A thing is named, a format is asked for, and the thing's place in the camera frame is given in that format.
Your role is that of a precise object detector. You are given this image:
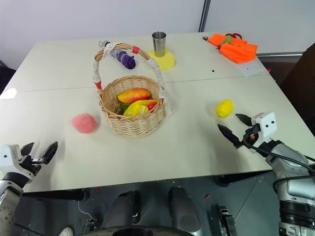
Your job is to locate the yellow foam block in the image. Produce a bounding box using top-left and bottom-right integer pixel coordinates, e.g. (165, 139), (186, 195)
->
(147, 48), (176, 72)

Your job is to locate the orange yellow mango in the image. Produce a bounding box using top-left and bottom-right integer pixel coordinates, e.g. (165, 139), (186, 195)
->
(117, 88), (152, 104)

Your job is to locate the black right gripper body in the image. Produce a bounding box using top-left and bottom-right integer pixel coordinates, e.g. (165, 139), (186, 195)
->
(242, 123), (262, 148)

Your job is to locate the orange cloth bag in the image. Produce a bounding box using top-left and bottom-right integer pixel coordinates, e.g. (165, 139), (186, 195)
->
(208, 33), (259, 65)

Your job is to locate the dark brown chair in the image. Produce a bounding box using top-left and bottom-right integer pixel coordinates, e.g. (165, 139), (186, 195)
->
(278, 42), (315, 139)

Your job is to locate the dark rounded shape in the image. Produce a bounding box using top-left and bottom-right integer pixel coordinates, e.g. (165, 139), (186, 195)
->
(168, 186), (202, 232)
(102, 190), (141, 230)

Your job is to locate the stainless steel cup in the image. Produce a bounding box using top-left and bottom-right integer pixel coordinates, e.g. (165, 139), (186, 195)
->
(151, 31), (166, 58)

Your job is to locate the red toy pepper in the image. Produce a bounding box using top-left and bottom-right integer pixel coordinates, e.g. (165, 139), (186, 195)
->
(144, 99), (159, 111)

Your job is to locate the yellow lemon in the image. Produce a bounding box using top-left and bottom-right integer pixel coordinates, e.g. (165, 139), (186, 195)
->
(215, 99), (235, 119)

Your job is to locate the woven wicker handle basket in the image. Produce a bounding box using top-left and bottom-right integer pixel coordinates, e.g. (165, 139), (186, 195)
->
(92, 43), (174, 139)

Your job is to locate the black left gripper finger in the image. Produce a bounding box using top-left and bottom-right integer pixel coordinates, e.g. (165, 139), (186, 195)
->
(20, 142), (35, 157)
(40, 141), (59, 164)

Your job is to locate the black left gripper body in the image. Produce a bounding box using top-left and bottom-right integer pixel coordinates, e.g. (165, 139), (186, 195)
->
(18, 154), (47, 178)

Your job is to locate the pink peach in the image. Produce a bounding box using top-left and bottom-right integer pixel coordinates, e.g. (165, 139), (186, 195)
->
(71, 112), (97, 135)

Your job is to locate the yellow banana toy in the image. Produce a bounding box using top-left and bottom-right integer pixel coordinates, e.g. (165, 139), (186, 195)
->
(123, 100), (151, 118)

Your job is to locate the grey vertical wall post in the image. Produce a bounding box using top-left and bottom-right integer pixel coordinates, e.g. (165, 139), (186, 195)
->
(197, 0), (211, 33)

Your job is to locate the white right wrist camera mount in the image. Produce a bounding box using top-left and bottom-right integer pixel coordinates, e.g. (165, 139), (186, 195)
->
(251, 111), (278, 137)

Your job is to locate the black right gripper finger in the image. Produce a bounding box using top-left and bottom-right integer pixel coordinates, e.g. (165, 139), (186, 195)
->
(235, 113), (252, 127)
(217, 124), (243, 149)

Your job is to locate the purple folded umbrella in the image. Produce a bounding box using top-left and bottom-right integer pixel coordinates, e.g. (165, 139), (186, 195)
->
(99, 40), (137, 70)

